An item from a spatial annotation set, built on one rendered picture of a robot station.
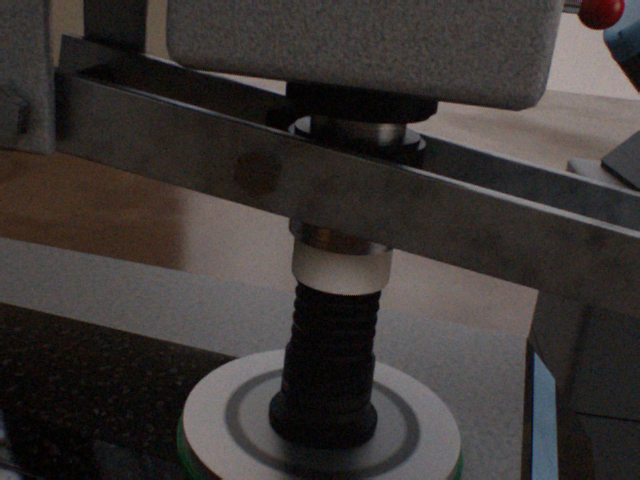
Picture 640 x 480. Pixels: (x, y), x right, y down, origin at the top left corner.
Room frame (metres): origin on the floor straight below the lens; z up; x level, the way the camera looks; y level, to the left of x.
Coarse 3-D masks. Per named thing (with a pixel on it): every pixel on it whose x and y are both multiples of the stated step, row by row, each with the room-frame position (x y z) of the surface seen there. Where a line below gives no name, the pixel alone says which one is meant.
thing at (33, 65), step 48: (0, 0) 0.44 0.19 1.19; (48, 0) 0.44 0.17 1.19; (96, 0) 0.60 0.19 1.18; (144, 0) 0.59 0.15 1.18; (0, 48) 0.44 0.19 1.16; (48, 48) 0.44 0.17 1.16; (144, 48) 0.59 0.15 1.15; (48, 96) 0.44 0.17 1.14; (0, 144) 0.44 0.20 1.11; (48, 144) 0.44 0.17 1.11
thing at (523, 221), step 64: (64, 64) 0.58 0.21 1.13; (128, 64) 0.57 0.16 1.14; (0, 128) 0.43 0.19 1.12; (64, 128) 0.46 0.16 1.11; (128, 128) 0.46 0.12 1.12; (192, 128) 0.45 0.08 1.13; (256, 128) 0.45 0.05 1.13; (256, 192) 0.44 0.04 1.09; (320, 192) 0.44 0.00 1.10; (384, 192) 0.44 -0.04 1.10; (448, 192) 0.43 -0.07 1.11; (512, 192) 0.54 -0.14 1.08; (576, 192) 0.53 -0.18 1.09; (448, 256) 0.43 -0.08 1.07; (512, 256) 0.43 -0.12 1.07; (576, 256) 0.43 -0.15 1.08
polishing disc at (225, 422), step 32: (224, 384) 0.53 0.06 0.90; (256, 384) 0.54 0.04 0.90; (384, 384) 0.56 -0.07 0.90; (416, 384) 0.57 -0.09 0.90; (192, 416) 0.48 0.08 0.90; (224, 416) 0.49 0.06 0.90; (256, 416) 0.49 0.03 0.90; (384, 416) 0.51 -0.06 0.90; (416, 416) 0.52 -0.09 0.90; (448, 416) 0.52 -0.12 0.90; (192, 448) 0.45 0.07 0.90; (224, 448) 0.45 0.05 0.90; (256, 448) 0.45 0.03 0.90; (288, 448) 0.46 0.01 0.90; (384, 448) 0.47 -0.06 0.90; (416, 448) 0.48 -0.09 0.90; (448, 448) 0.48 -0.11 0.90
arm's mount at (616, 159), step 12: (636, 132) 1.65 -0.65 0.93; (624, 144) 1.64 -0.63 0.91; (636, 144) 1.61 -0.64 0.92; (612, 156) 1.63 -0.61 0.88; (624, 156) 1.59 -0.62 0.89; (636, 156) 1.56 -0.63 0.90; (612, 168) 1.58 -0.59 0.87; (624, 168) 1.55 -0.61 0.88; (636, 168) 1.52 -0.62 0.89; (624, 180) 1.52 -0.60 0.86; (636, 180) 1.47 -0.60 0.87
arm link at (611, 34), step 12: (636, 0) 1.53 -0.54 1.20; (624, 12) 1.52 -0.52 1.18; (636, 12) 1.48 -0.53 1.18; (624, 24) 1.47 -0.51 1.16; (636, 24) 1.44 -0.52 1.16; (612, 36) 1.48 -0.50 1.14; (624, 36) 1.45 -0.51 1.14; (636, 36) 1.44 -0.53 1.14; (612, 48) 1.48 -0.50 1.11; (624, 48) 1.46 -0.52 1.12; (636, 48) 1.44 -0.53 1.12; (624, 60) 1.47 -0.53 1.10; (636, 60) 1.45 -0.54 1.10; (624, 72) 1.50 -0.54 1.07; (636, 72) 1.47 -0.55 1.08; (636, 84) 1.49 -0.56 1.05
